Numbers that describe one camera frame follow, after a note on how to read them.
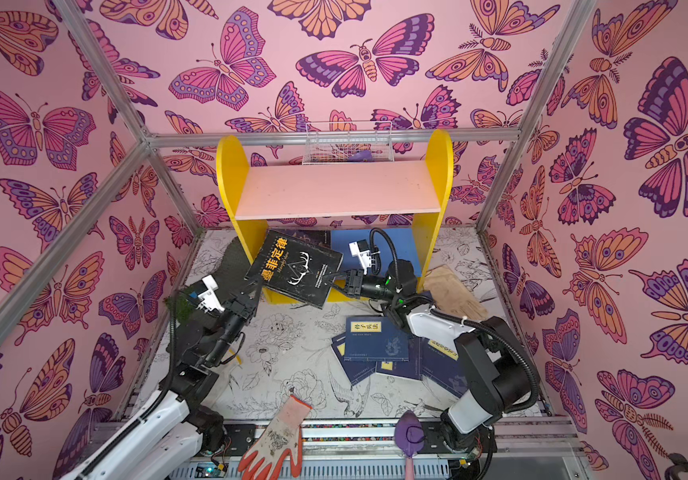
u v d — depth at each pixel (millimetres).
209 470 723
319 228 1245
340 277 739
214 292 646
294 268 744
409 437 715
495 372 444
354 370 834
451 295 1006
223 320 636
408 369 822
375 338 863
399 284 624
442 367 880
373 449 730
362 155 951
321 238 947
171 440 591
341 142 920
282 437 732
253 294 636
